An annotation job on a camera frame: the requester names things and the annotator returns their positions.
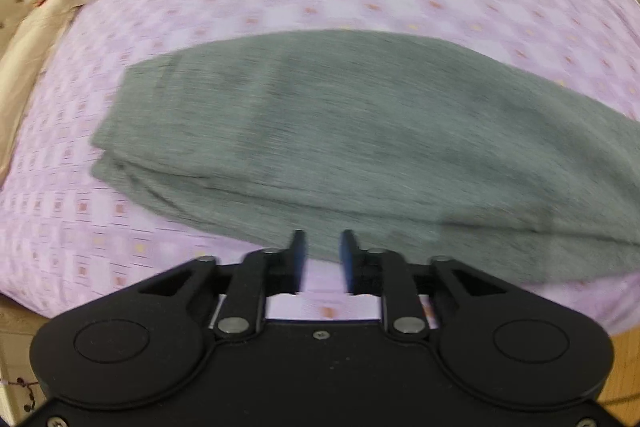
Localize grey knit pants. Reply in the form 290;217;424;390
92;30;639;283

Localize beige bed skirt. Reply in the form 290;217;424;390
1;0;87;182

